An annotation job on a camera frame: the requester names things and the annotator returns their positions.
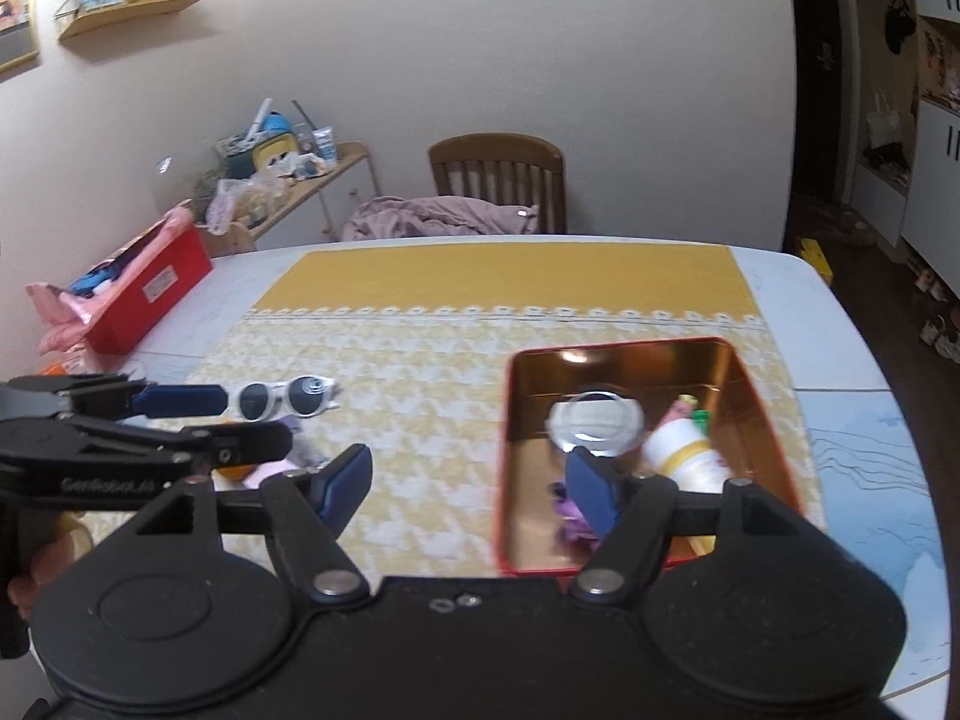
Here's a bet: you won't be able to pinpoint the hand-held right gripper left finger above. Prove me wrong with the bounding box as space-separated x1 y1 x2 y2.
135 444 374 605

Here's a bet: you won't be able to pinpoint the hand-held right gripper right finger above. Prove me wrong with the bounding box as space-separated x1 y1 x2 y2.
564 446 818 605

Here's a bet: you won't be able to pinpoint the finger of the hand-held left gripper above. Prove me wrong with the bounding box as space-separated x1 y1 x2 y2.
45 371 230 425
75 421 295 467

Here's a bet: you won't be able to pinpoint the purple toy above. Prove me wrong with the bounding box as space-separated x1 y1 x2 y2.
553 481 601 550

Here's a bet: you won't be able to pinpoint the white sunglasses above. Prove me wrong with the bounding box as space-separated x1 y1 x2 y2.
225 373 338 421

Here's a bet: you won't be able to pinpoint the red tin box gold inside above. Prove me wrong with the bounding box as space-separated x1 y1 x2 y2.
495 337 807 578

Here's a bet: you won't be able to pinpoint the white and yellow bottle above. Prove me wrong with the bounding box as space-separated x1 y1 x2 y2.
639 416 734 500

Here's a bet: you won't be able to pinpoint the small pink and green toy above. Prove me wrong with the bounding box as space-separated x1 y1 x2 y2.
670 394 712 436

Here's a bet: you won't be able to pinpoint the person's left hand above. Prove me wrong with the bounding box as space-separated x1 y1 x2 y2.
9 516 95 620

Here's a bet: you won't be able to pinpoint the red storage box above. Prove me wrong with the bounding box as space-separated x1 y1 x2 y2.
86 223 215 353

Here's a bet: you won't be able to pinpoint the yellow patterned placemat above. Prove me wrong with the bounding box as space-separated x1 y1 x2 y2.
184 240 826 578

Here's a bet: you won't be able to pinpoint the clear plastic bag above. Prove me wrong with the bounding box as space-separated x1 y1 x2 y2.
206 169 290 232

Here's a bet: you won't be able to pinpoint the yellow and blue bag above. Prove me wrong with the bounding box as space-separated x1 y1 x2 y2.
251 112 299 175

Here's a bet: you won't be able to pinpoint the wooden side table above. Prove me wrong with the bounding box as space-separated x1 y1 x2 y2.
202 141 376 256

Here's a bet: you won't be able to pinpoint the pink cloth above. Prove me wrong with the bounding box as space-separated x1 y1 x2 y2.
341 195 541 242

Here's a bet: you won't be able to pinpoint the yellow box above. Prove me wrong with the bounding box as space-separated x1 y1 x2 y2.
799 238 835 284

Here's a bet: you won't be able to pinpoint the wooden chair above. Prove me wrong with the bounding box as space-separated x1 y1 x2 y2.
429 133 567 235

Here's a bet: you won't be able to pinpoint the pair of shoes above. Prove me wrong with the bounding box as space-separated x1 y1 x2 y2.
919 311 960 365

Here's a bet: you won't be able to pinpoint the white lower cabinet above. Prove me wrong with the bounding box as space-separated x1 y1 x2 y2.
898 97 960 282

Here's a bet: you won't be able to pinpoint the white hanging bag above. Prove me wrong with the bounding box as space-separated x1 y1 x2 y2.
866 90 913 173

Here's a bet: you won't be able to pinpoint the black hanging bag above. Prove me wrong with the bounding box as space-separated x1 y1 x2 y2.
885 0 920 55

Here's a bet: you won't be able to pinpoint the wooden wall shelf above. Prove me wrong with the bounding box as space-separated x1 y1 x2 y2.
58 0 209 42

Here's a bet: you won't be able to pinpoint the framed wall picture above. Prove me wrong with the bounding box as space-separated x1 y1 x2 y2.
0 0 42 76

